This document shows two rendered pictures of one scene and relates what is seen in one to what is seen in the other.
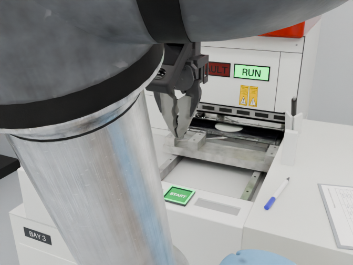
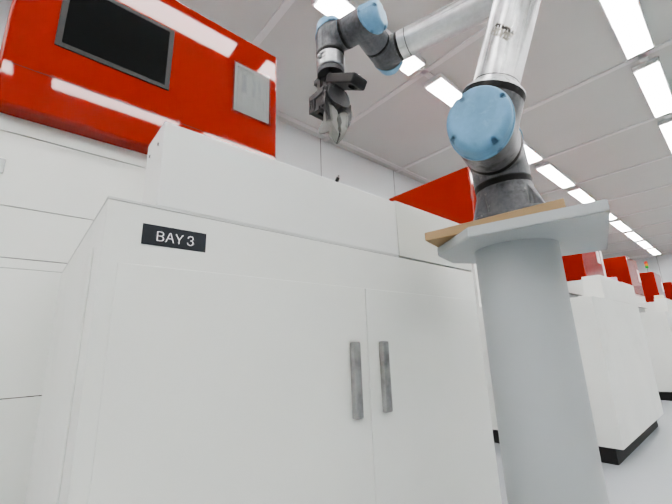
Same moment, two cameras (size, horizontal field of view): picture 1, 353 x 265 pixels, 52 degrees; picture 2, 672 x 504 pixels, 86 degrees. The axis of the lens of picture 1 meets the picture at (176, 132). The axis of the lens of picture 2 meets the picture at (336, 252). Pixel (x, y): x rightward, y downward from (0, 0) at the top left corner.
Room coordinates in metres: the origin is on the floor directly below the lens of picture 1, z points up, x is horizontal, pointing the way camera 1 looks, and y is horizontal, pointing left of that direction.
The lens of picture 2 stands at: (0.33, 0.72, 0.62)
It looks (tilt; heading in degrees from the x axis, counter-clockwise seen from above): 14 degrees up; 294
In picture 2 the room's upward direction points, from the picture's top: 2 degrees counter-clockwise
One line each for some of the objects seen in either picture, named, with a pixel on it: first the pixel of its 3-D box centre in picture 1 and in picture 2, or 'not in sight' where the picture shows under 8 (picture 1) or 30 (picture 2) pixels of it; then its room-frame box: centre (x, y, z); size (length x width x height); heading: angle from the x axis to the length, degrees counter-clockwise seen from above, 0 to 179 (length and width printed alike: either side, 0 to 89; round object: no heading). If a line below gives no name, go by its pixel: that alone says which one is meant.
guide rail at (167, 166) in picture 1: (164, 169); not in sight; (1.00, 0.04, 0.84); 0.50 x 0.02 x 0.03; 156
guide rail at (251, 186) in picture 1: (250, 188); not in sight; (0.88, -0.21, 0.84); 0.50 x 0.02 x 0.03; 156
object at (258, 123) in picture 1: (224, 127); not in sight; (1.20, -0.17, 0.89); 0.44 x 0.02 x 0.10; 66
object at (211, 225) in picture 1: (127, 211); (294, 210); (0.70, 0.11, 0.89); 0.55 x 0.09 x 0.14; 66
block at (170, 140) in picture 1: (174, 136); not in sight; (1.11, 0.01, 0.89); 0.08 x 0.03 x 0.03; 156
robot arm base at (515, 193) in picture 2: not in sight; (506, 205); (0.29, -0.11, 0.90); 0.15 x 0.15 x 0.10
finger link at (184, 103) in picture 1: (189, 113); (336, 131); (0.66, -0.02, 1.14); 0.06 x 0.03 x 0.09; 156
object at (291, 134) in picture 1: (291, 135); not in sight; (0.80, -0.28, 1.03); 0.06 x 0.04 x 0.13; 156
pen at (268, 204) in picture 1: (278, 191); not in sight; (0.65, -0.21, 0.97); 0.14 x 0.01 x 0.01; 147
